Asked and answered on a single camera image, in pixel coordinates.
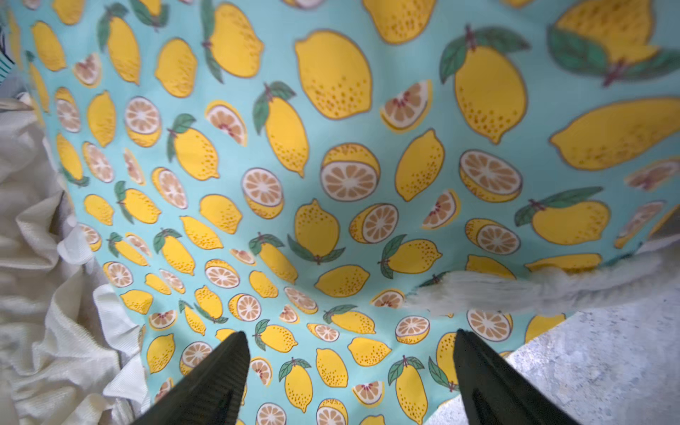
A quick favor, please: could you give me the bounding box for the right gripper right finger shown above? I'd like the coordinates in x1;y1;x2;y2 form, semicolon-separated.
453;329;577;425

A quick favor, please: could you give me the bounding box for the lemon print pillow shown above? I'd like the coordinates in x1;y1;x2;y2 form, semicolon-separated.
1;1;679;424

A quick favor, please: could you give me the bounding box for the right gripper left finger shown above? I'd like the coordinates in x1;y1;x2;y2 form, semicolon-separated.
134;332;251;425

